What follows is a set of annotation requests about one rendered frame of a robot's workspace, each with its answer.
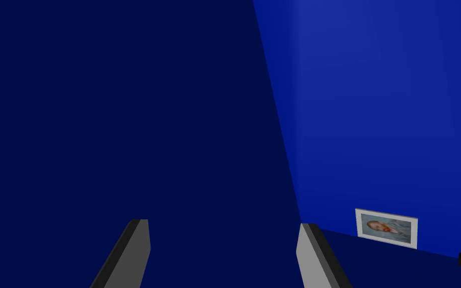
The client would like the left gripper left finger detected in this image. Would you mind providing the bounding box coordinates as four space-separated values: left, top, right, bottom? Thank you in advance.
89 218 152 288

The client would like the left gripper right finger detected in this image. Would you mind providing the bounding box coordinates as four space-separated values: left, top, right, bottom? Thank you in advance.
295 222 354 288

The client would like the white framed portrait picture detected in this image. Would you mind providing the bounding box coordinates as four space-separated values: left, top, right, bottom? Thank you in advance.
354 207 419 250

